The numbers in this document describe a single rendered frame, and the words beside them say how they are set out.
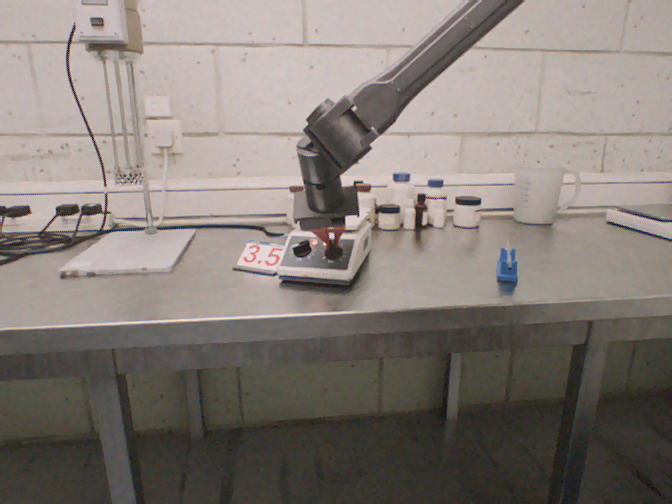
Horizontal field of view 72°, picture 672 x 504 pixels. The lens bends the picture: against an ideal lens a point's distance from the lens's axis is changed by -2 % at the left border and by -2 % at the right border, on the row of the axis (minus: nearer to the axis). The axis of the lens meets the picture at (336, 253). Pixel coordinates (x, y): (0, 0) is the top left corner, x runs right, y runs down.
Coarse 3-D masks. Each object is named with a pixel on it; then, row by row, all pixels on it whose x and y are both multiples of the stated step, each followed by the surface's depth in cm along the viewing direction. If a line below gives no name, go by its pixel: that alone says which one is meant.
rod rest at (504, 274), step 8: (504, 248) 87; (512, 248) 87; (504, 256) 87; (512, 256) 87; (504, 264) 80; (512, 264) 79; (504, 272) 80; (512, 272) 79; (504, 280) 80; (512, 280) 79
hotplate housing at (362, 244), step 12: (360, 228) 87; (288, 240) 83; (360, 240) 83; (360, 252) 83; (360, 264) 84; (288, 276) 79; (300, 276) 79; (312, 276) 78; (324, 276) 77; (336, 276) 77; (348, 276) 76
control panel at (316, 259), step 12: (300, 240) 82; (312, 240) 82; (348, 240) 81; (288, 252) 81; (312, 252) 80; (348, 252) 79; (288, 264) 79; (300, 264) 78; (312, 264) 78; (324, 264) 78; (336, 264) 77; (348, 264) 77
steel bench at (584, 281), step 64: (0, 256) 94; (64, 256) 94; (192, 256) 94; (384, 256) 94; (448, 256) 94; (576, 256) 94; (640, 256) 94; (0, 320) 64; (64, 320) 64; (128, 320) 64; (192, 320) 65; (256, 320) 66; (320, 320) 67; (384, 320) 68; (448, 320) 70; (512, 320) 71; (576, 320) 73; (640, 320) 79; (192, 384) 134; (448, 384) 146; (576, 384) 81; (0, 448) 136; (64, 448) 136; (128, 448) 73; (192, 448) 136; (256, 448) 137; (320, 448) 137; (384, 448) 137; (448, 448) 137; (512, 448) 136; (576, 448) 84; (640, 448) 136
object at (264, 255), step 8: (248, 248) 89; (256, 248) 88; (264, 248) 88; (272, 248) 87; (280, 248) 87; (248, 256) 88; (256, 256) 87; (264, 256) 87; (272, 256) 86; (280, 256) 86; (256, 264) 86; (264, 264) 86; (272, 264) 85
